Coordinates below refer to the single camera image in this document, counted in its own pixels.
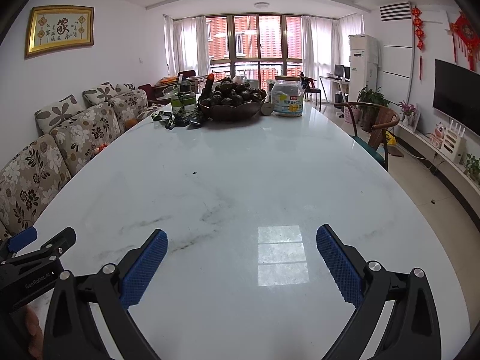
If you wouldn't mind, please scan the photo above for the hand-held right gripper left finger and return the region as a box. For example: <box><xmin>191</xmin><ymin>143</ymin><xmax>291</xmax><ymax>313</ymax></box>
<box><xmin>43</xmin><ymin>229</ymin><xmax>169</xmax><ymax>360</ymax></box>

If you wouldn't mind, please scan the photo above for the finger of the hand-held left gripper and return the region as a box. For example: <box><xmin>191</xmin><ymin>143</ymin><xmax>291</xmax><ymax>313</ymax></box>
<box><xmin>7</xmin><ymin>227</ymin><xmax>77</xmax><ymax>267</ymax></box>
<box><xmin>0</xmin><ymin>227</ymin><xmax>38</xmax><ymax>259</ymax></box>

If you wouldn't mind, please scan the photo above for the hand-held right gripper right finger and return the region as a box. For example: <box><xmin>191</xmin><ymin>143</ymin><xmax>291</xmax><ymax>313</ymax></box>
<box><xmin>316</xmin><ymin>224</ymin><xmax>442</xmax><ymax>360</ymax></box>

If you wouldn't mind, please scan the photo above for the person's left hand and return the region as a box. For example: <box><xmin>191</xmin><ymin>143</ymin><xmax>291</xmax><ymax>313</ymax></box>
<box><xmin>18</xmin><ymin>304</ymin><xmax>44</xmax><ymax>360</ymax></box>

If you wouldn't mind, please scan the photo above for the floral patterned sofa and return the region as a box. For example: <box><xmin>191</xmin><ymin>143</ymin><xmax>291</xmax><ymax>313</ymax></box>
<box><xmin>0</xmin><ymin>88</ymin><xmax>151</xmax><ymax>241</ymax></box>

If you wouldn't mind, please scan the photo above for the large leaf pattern cushion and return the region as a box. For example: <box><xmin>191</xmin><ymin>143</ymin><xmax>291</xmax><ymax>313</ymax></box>
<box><xmin>34</xmin><ymin>94</ymin><xmax>85</xmax><ymax>134</ymax></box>

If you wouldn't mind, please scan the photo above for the white television cabinet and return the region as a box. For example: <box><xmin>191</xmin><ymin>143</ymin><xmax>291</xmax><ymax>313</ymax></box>
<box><xmin>397</xmin><ymin>120</ymin><xmax>480</xmax><ymax>229</ymax></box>

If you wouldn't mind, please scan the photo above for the wooden armchair with teal seat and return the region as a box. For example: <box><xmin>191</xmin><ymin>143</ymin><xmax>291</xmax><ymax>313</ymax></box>
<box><xmin>334</xmin><ymin>101</ymin><xmax>401</xmax><ymax>171</ymax></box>

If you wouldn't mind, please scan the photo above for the flat leaf pattern cushion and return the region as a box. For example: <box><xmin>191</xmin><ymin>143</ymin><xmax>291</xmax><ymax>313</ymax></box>
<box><xmin>137</xmin><ymin>104</ymin><xmax>166</xmax><ymax>121</ymax></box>

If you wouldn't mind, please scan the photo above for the pink white figurine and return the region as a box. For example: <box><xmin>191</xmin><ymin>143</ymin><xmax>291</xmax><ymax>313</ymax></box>
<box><xmin>428</xmin><ymin>125</ymin><xmax>447</xmax><ymax>149</ymax></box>

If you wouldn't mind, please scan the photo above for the small green leafy plant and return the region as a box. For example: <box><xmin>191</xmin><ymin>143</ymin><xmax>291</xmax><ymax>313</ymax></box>
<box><xmin>463</xmin><ymin>154</ymin><xmax>480</xmax><ymax>186</ymax></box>

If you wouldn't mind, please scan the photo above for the white router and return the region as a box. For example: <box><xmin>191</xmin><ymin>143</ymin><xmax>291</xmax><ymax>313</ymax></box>
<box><xmin>440</xmin><ymin>119</ymin><xmax>467</xmax><ymax>165</ymax></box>

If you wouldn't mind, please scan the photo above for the pink flowering plant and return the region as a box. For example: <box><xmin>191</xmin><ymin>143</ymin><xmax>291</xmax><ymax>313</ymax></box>
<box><xmin>397</xmin><ymin>100</ymin><xmax>419</xmax><ymax>128</ymax></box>

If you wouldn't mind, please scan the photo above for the green water bottle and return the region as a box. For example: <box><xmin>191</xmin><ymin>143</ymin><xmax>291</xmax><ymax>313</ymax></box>
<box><xmin>170</xmin><ymin>75</ymin><xmax>198</xmax><ymax>118</ymax></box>

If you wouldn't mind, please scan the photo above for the green potted plant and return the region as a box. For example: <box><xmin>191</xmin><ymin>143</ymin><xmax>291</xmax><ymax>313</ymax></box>
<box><xmin>356</xmin><ymin>86</ymin><xmax>391</xmax><ymax>121</ymax></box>

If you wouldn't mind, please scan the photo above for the black desk chair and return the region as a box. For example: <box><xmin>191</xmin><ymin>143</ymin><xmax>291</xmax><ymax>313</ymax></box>
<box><xmin>300</xmin><ymin>75</ymin><xmax>322</xmax><ymax>102</ymax></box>

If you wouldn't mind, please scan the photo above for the dark bowl of fruit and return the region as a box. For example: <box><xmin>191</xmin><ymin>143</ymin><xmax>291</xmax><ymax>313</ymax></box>
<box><xmin>197</xmin><ymin>77</ymin><xmax>268</xmax><ymax>122</ymax></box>

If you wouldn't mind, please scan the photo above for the desk with computer monitors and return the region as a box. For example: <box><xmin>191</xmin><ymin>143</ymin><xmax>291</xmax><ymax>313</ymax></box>
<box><xmin>319</xmin><ymin>64</ymin><xmax>351</xmax><ymax>102</ymax></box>

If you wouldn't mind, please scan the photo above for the brown orange-tipped cylinder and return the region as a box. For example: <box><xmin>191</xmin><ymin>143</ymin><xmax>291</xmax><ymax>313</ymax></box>
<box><xmin>202</xmin><ymin>74</ymin><xmax>216</xmax><ymax>100</ymax></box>

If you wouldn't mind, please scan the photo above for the dark wooden side table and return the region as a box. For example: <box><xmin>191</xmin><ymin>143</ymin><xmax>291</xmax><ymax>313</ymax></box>
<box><xmin>138</xmin><ymin>69</ymin><xmax>205</xmax><ymax>107</ymax></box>

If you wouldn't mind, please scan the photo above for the white standing air conditioner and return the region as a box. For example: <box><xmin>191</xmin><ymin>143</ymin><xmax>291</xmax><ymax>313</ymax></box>
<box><xmin>348</xmin><ymin>34</ymin><xmax>382</xmax><ymax>100</ymax></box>

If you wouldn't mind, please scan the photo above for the black television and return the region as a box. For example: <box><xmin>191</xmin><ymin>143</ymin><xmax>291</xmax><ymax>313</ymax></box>
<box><xmin>432</xmin><ymin>59</ymin><xmax>480</xmax><ymax>137</ymax></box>

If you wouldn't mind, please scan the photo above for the white sheer curtain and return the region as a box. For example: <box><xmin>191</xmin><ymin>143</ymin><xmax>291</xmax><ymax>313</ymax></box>
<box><xmin>301</xmin><ymin>13</ymin><xmax>364</xmax><ymax>83</ymax></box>
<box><xmin>164</xmin><ymin>14</ymin><xmax>211</xmax><ymax>79</ymax></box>

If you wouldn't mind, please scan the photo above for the large window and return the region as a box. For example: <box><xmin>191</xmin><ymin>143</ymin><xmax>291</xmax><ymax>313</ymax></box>
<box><xmin>206</xmin><ymin>14</ymin><xmax>304</xmax><ymax>79</ymax></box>

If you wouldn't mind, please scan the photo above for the slim red knot decoration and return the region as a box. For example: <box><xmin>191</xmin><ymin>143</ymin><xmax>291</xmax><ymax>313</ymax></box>
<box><xmin>410</xmin><ymin>5</ymin><xmax>426</xmax><ymax>81</ymax></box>

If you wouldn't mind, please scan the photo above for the large red knot decoration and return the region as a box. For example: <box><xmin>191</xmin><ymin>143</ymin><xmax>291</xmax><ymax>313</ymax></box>
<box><xmin>449</xmin><ymin>12</ymin><xmax>480</xmax><ymax>74</ymax></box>

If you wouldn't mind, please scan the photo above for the green lanyard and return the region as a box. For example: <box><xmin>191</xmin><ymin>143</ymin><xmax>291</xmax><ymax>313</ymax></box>
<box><xmin>151</xmin><ymin>112</ymin><xmax>177</xmax><ymax>131</ymax></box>

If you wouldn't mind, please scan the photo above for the gold framed wall picture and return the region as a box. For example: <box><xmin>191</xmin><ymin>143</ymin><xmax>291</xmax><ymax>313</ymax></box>
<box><xmin>24</xmin><ymin>5</ymin><xmax>95</xmax><ymax>59</ymax></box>

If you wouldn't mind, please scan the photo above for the wall vent grille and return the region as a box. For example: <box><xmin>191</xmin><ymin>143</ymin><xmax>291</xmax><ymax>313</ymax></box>
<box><xmin>379</xmin><ymin>2</ymin><xmax>411</xmax><ymax>22</ymax></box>

